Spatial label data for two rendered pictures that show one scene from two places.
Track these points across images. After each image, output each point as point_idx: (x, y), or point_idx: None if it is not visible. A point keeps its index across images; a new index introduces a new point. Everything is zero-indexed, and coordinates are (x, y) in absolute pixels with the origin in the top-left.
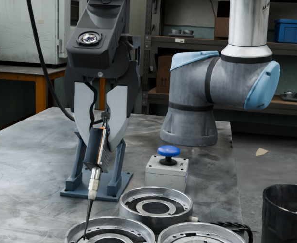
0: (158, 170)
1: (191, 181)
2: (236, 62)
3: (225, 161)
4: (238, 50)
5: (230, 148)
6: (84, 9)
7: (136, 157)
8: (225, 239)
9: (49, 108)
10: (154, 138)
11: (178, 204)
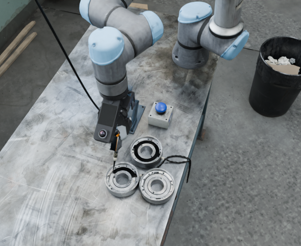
0: (154, 118)
1: (175, 114)
2: (215, 36)
3: (202, 90)
4: (217, 28)
5: (212, 71)
6: (101, 107)
7: (151, 85)
8: (169, 177)
9: None
10: (167, 57)
11: (157, 148)
